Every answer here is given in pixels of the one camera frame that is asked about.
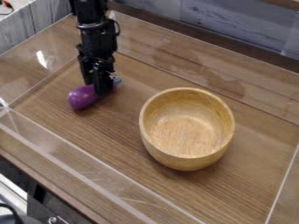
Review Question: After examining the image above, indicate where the clear acrylic tray enclosure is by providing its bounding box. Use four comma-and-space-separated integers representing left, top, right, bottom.
0, 15, 299, 224

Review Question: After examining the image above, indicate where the wooden bowl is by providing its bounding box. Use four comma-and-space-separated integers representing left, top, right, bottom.
138, 87, 236, 171

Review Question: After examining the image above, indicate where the purple toy eggplant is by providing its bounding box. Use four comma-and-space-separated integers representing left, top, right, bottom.
68, 76, 122, 110

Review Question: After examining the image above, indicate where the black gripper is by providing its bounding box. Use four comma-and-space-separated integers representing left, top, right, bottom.
76, 18, 120, 95

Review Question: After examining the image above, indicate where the white cabinet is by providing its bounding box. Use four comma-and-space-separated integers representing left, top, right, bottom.
0, 0, 70, 54

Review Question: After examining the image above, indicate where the black cable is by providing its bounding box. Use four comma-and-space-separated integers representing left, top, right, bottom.
0, 202, 24, 224

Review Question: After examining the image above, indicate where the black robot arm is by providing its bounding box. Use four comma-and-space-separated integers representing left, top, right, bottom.
72, 0, 120, 95

